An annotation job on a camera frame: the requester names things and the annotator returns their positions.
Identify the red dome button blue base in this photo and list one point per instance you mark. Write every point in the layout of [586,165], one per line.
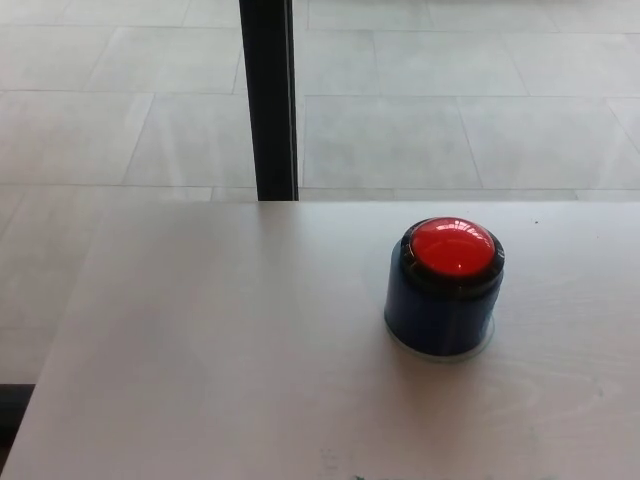
[452,250]

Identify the black vertical post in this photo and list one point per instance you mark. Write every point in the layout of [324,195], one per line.
[270,100]

